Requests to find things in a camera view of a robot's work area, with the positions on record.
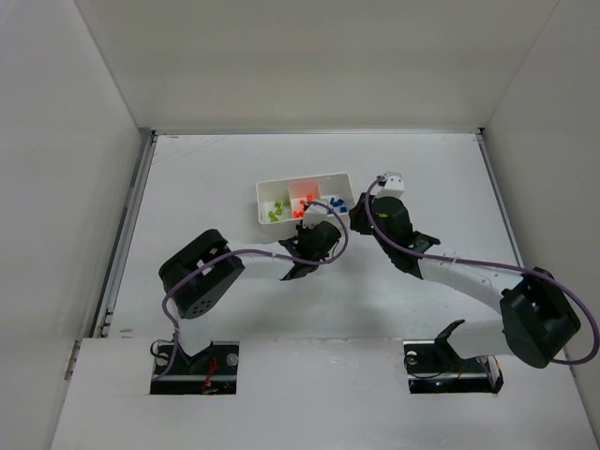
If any blue half-round lego piece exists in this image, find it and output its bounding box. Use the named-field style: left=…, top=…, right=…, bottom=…
left=329, top=197, right=348, bottom=214

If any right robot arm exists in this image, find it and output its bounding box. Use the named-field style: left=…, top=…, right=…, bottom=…
left=350, top=193, right=581, bottom=368

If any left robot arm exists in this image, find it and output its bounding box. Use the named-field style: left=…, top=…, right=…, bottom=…
left=158, top=220, right=349, bottom=357

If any white divided plastic container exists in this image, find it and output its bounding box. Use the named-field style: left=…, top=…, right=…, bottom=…
left=256, top=173, right=355, bottom=225

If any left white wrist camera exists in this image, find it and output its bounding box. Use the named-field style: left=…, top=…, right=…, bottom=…
left=302, top=202, right=328, bottom=228

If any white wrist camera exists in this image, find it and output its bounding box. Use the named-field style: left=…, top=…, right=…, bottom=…
left=375, top=172, right=405, bottom=199
left=302, top=202, right=328, bottom=228

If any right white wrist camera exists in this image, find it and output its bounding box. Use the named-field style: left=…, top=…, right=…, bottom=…
left=375, top=172, right=405, bottom=199

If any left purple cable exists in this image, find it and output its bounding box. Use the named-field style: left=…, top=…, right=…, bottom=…
left=152, top=201, right=352, bottom=383

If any purple cable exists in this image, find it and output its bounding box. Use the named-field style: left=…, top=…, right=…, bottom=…
left=152, top=201, right=352, bottom=383
left=365, top=175, right=600, bottom=367

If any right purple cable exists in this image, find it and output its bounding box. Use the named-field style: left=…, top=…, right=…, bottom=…
left=365, top=175, right=600, bottom=367

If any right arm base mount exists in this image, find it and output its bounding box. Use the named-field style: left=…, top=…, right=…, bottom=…
left=403, top=320, right=504, bottom=395

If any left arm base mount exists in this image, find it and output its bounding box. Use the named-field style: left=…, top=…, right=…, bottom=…
left=149, top=340, right=240, bottom=396

